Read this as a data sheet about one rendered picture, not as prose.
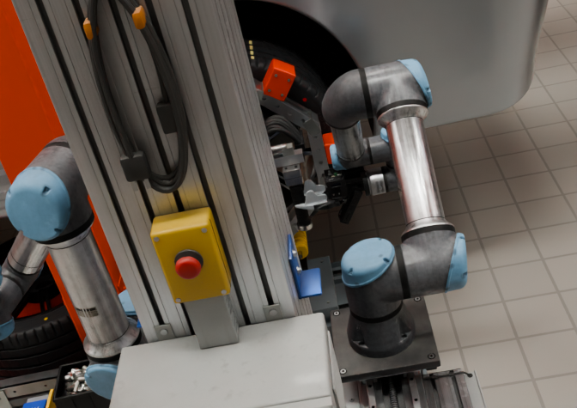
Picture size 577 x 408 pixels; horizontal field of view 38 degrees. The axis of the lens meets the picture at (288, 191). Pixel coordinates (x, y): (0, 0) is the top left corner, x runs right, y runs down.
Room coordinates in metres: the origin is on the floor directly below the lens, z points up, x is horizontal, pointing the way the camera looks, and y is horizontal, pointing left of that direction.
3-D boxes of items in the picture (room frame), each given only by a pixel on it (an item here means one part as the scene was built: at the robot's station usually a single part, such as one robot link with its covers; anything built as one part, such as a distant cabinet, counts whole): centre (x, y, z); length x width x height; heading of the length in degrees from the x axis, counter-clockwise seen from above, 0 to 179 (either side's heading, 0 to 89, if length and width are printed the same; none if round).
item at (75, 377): (1.81, 0.66, 0.51); 0.20 x 0.14 x 0.13; 88
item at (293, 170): (2.02, -0.02, 0.93); 0.09 x 0.05 x 0.05; 176
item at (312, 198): (1.97, -0.05, 0.85); 0.09 x 0.03 x 0.06; 94
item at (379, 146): (1.97, -0.30, 0.95); 0.11 x 0.08 x 0.11; 84
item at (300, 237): (2.33, 0.00, 0.51); 0.29 x 0.06 x 0.06; 176
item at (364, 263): (1.40, -0.13, 0.98); 0.13 x 0.12 x 0.14; 84
